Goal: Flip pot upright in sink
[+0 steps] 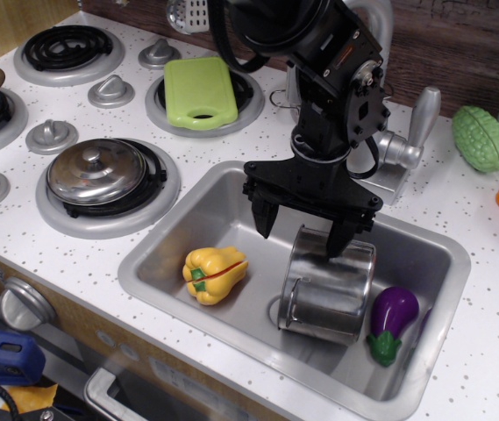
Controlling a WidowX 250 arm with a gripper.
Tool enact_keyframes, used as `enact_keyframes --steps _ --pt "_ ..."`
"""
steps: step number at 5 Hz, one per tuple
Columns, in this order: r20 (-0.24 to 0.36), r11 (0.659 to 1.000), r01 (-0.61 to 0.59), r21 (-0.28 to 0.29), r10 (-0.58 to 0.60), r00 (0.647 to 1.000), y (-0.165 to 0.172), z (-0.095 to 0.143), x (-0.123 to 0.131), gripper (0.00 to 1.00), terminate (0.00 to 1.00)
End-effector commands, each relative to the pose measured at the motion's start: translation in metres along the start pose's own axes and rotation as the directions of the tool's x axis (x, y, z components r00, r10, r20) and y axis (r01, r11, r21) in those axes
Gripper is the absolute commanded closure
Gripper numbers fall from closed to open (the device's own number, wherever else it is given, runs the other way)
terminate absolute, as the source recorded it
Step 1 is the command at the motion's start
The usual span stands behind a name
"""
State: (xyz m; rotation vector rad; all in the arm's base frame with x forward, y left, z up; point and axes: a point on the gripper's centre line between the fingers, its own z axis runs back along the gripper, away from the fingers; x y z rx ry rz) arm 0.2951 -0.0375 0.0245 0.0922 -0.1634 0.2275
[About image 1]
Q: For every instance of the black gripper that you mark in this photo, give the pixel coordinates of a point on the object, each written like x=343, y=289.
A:
x=327, y=189

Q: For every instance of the silver metal pot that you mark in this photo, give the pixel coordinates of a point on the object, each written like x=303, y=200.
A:
x=326, y=298

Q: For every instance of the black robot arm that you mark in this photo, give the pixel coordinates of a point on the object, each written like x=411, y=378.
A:
x=338, y=67

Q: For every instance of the silver sink basin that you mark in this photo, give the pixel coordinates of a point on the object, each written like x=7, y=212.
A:
x=215, y=212

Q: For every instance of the burner under pot lid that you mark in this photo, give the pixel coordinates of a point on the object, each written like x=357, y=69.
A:
x=144, y=206

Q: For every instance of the silver pot lid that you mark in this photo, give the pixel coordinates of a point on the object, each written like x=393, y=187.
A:
x=96, y=171

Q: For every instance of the yellow toy bell pepper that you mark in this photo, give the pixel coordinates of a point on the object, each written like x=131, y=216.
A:
x=211, y=273

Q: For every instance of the silver toy faucet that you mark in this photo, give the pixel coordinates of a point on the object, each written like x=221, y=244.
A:
x=400, y=147

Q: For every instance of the purple toy eggplant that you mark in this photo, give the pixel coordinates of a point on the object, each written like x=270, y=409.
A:
x=392, y=311

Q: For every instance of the burner under cutting board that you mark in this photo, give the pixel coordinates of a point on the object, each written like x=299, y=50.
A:
x=249, y=100

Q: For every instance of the green plastic cutting board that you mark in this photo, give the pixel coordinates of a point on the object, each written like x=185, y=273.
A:
x=199, y=94

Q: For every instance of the green toy bitter gourd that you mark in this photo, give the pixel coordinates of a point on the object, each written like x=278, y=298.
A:
x=476, y=135

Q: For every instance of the silver stove knob top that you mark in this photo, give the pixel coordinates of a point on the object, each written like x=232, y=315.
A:
x=157, y=55

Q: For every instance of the silver stove knob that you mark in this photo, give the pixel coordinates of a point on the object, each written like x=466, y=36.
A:
x=157, y=55
x=112, y=92
x=51, y=137

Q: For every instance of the silver stove knob middle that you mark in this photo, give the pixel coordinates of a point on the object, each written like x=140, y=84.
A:
x=112, y=92

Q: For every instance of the white slotted spatula utensil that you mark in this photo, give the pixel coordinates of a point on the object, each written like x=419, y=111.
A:
x=188, y=16

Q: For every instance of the silver stove knob lower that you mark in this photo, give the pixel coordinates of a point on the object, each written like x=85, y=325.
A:
x=51, y=137

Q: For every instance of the silver oven dial knob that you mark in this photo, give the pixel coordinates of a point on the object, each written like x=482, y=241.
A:
x=23, y=308

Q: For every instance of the black coil burner back left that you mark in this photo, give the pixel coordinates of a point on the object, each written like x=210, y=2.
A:
x=68, y=55

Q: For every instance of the blue clamp tool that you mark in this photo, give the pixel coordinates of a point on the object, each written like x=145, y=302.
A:
x=22, y=362

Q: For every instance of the yellow cloth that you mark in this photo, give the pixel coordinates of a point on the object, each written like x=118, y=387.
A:
x=30, y=398

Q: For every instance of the silver oven door handle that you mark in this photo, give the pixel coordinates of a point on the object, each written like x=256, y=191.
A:
x=128, y=397

